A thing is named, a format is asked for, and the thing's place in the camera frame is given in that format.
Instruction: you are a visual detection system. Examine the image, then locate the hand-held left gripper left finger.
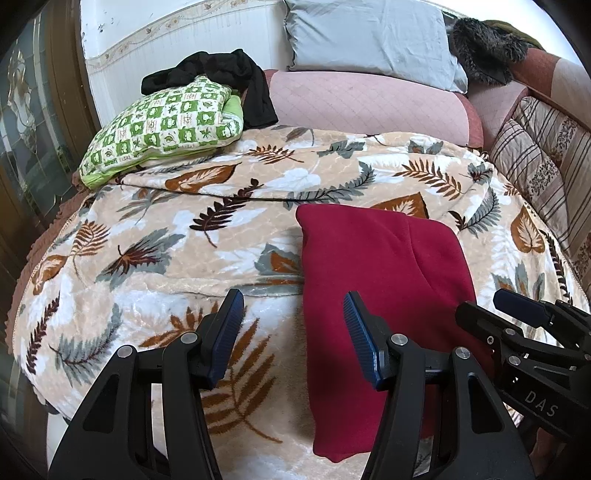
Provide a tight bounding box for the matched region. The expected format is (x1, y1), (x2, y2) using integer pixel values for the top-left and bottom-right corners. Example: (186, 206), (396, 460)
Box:
(47, 288), (245, 480)

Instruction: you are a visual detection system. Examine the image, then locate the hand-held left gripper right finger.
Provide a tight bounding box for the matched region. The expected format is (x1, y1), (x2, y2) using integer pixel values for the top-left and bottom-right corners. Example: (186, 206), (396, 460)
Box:
(342, 291), (529, 480)

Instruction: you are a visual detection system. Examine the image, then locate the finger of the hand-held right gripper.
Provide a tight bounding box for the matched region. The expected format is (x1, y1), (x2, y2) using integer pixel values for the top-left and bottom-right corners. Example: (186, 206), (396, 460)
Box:
(493, 288), (591, 352)
(455, 300), (580, 371)

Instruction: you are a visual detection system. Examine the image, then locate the dark red garment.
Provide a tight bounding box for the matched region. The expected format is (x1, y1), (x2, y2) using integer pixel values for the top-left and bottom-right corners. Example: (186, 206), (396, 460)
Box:
(295, 204), (497, 463)

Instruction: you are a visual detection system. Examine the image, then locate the leaf print blanket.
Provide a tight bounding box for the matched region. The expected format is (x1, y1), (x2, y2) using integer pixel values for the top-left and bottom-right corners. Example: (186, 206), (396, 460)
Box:
(13, 127), (591, 480)

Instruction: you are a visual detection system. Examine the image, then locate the striped sofa cushion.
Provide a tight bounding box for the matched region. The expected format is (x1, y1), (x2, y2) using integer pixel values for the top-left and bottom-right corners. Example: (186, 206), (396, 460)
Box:
(488, 95), (591, 278)

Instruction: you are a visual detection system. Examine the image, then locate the green checkered pillow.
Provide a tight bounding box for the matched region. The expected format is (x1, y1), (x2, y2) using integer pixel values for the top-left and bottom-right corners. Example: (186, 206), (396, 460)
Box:
(79, 75), (245, 190)

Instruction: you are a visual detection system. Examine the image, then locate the black cloth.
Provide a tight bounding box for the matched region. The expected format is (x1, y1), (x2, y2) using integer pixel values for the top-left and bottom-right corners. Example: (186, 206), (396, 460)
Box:
(141, 48), (279, 130)

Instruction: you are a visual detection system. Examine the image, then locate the pink quilted bolster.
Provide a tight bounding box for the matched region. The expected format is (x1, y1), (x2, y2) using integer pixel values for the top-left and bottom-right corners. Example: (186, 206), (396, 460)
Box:
(263, 69), (485, 151)

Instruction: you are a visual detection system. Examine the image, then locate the pink sofa backrest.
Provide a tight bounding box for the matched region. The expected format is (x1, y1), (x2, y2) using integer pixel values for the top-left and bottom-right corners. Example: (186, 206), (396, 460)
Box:
(467, 46), (591, 149)

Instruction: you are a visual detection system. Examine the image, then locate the fur trimmed jacket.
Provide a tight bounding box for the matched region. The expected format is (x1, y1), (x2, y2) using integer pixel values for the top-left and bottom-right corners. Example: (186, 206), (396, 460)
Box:
(445, 17), (546, 86)

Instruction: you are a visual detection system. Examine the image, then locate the wooden door with glass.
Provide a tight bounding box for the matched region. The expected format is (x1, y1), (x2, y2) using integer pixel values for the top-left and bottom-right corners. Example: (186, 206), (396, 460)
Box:
(0, 9), (100, 296)

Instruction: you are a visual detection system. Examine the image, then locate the grey pillow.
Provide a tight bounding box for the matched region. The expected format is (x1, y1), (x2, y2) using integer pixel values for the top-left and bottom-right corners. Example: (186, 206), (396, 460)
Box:
(283, 0), (469, 93)

